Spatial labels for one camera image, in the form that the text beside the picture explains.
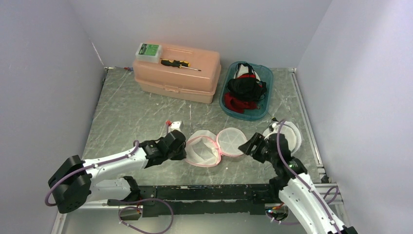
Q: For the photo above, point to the white mesh laundry bag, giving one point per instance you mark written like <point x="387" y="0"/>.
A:
<point x="292" y="135"/>

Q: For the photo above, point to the clear green-label screw box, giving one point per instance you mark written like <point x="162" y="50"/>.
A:
<point x="148" y="52"/>

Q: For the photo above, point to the black bra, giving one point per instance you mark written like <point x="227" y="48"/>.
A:
<point x="255" y="94"/>
<point x="236" y="85"/>

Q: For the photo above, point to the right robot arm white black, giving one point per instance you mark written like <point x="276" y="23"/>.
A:
<point x="293" y="186"/>

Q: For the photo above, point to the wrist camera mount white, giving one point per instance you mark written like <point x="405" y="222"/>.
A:
<point x="171" y="126"/>
<point x="276" y="126"/>

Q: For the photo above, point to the teal plastic bin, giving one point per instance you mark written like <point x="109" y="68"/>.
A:
<point x="266" y="77"/>

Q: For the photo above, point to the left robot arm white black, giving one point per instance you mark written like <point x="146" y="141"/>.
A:
<point x="78" y="181"/>

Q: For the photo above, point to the white black-trimmed bra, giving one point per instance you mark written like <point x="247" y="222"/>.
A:
<point x="244" y="68"/>

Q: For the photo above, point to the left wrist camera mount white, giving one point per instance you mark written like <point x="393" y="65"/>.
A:
<point x="171" y="126"/>

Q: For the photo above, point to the black yellow screwdriver on toolbox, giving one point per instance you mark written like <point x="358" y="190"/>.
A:
<point x="177" y="64"/>

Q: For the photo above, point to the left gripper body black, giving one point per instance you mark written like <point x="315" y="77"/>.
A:
<point x="178" y="154"/>

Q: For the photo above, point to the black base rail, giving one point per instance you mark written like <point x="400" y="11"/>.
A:
<point x="200" y="199"/>

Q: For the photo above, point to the bright red bra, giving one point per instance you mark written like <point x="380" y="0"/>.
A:
<point x="249" y="76"/>

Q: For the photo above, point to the pink-trimmed mesh laundry bag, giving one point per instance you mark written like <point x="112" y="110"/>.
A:
<point x="205" y="149"/>

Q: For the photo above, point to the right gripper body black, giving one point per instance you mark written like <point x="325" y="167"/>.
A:
<point x="265" y="153"/>

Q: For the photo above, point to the pink plastic toolbox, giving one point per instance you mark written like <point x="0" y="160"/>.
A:
<point x="181" y="83"/>

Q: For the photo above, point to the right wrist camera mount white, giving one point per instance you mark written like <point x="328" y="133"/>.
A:
<point x="276" y="126"/>

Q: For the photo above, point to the dark red bra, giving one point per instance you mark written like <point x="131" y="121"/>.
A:
<point x="238" y="106"/>

